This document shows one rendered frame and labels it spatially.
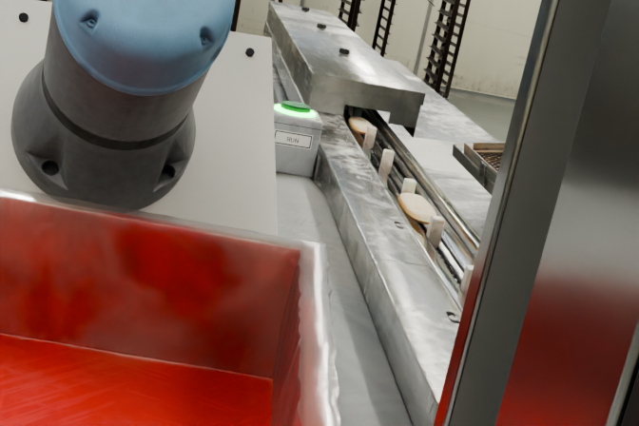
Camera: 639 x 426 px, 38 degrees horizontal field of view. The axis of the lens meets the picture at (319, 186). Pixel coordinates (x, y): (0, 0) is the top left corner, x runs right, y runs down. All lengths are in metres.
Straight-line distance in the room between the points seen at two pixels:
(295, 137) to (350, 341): 0.48
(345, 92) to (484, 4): 6.89
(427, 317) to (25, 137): 0.34
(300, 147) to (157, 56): 0.60
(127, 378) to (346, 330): 0.21
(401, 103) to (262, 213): 0.67
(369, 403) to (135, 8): 0.31
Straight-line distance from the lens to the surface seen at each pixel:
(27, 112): 0.75
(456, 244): 0.94
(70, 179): 0.74
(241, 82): 0.86
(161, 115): 0.67
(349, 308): 0.80
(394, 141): 1.33
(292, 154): 1.18
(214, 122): 0.83
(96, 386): 0.61
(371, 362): 0.71
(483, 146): 1.22
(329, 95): 1.42
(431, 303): 0.73
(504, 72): 8.43
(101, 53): 0.61
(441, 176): 1.36
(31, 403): 0.58
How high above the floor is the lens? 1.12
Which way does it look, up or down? 15 degrees down
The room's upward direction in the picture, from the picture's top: 11 degrees clockwise
